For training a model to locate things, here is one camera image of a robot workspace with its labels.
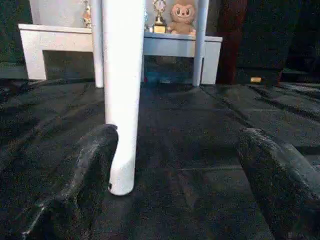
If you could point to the white glass-door cabinet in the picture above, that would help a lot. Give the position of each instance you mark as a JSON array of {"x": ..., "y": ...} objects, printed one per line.
[{"x": 170, "y": 45}]

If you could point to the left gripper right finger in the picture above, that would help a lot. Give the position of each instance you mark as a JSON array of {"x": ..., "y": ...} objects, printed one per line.
[{"x": 285, "y": 195}]

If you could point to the small gold trophy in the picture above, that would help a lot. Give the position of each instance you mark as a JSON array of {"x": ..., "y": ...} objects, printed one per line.
[{"x": 159, "y": 19}]

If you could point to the pale floral ornament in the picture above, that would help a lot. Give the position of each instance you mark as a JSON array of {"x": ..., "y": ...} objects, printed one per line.
[{"x": 87, "y": 15}]

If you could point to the black work mat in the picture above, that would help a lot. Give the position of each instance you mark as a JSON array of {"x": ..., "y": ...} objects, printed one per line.
[{"x": 190, "y": 150}]

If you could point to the white plastic table leg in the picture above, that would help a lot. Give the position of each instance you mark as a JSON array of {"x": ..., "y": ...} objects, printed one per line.
[
  {"x": 201, "y": 45},
  {"x": 122, "y": 100},
  {"x": 97, "y": 45}
]

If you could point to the small tan tag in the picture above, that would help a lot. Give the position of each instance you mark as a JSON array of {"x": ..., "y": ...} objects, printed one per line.
[{"x": 255, "y": 79}]

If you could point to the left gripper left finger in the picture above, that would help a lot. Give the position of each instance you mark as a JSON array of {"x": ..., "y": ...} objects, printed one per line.
[{"x": 75, "y": 200}]

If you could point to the pink soft toy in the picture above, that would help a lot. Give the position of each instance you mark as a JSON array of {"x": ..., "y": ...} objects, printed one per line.
[{"x": 182, "y": 19}]

